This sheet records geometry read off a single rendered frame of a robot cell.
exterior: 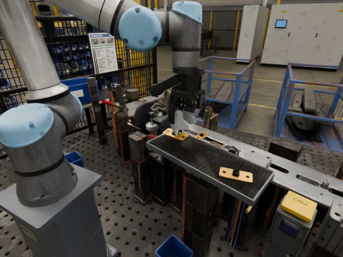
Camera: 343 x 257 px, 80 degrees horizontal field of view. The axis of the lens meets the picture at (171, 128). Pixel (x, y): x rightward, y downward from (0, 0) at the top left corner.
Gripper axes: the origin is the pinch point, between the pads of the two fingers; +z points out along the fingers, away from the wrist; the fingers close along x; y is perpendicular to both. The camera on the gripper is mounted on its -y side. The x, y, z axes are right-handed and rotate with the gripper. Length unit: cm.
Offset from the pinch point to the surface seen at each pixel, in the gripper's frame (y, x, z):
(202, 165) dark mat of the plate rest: 12.1, -6.2, 5.4
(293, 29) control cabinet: -19, 814, -43
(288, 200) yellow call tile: 33.8, -7.7, 5.8
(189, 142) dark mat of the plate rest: 3.3, 2.8, 4.8
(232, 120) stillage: -33, 213, 79
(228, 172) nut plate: 19.4, -5.6, 5.2
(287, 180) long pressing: 34.7, 22.1, 20.4
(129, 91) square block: -75, 59, 11
